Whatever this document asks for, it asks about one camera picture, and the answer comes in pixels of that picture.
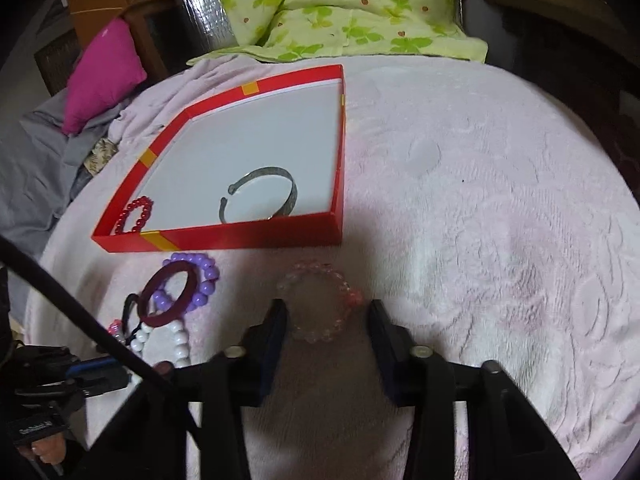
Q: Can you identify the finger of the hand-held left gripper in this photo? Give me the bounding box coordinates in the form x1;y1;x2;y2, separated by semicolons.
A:
65;355;130;397

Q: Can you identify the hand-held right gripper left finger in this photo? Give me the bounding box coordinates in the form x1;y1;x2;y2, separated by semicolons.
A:
87;299;290;480

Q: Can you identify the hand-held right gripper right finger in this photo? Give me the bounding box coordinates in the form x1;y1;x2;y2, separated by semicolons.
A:
367;299;583;480

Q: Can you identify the black hair tie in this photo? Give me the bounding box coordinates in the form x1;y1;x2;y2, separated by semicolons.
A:
121;292;151;346

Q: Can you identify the clear pink crystal bracelet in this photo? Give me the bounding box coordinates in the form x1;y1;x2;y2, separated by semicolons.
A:
276;260;365;345

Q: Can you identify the white pearl bracelet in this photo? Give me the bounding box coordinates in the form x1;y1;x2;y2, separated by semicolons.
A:
129;317;192;368

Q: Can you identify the purple bead bracelet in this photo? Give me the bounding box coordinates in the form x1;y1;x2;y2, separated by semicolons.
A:
150;252;221;316

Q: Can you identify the red cardboard box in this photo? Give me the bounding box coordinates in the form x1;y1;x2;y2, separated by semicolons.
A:
91;64;347;253

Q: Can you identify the dark red bangle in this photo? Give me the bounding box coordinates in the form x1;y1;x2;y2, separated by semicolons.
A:
137;261;201;328

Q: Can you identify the person's left hand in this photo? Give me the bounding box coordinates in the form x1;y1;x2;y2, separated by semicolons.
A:
17;430;68;467

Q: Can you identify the silver metal bangle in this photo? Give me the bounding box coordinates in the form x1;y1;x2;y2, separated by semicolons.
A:
218;166;299;224

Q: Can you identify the pale pink blanket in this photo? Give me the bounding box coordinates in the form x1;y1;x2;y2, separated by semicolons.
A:
25;55;640;480

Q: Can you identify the small patterned pouch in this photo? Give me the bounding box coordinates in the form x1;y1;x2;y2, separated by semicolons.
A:
84;137;118;177

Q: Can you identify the grey bed sheet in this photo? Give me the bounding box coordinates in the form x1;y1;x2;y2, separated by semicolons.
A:
0;92;131;311

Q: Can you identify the magenta pillow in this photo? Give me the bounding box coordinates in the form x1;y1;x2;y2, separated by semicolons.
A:
61;17;148;136

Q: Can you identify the dark framed panel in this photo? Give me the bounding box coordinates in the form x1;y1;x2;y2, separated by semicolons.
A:
34;35;83;97

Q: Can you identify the green floral quilt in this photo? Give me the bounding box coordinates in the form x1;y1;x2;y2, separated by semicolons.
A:
186;0;488;65

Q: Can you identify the black cable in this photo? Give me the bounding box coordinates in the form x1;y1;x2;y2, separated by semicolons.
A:
0;235;206;453

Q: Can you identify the red bead bracelet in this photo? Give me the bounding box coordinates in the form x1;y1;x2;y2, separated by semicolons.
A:
113;196;155;236

